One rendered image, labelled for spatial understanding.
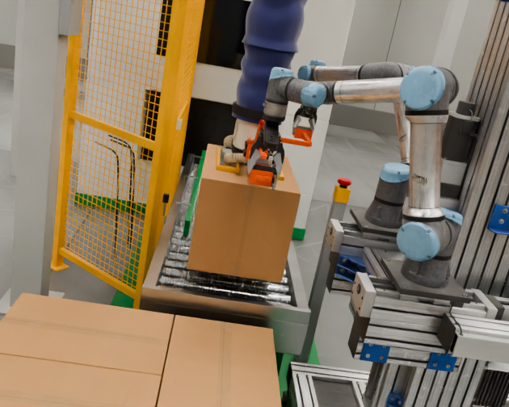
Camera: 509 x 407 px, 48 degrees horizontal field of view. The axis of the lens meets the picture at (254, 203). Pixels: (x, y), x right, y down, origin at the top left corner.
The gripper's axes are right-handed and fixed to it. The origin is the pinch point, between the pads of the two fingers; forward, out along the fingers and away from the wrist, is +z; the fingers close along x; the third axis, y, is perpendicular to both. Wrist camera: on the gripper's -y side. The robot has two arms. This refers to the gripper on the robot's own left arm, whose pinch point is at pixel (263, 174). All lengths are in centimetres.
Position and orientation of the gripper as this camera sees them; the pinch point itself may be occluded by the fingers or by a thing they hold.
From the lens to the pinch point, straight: 191.9
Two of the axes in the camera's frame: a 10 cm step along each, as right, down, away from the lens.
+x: -9.8, -1.5, -1.1
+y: -0.5, -3.3, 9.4
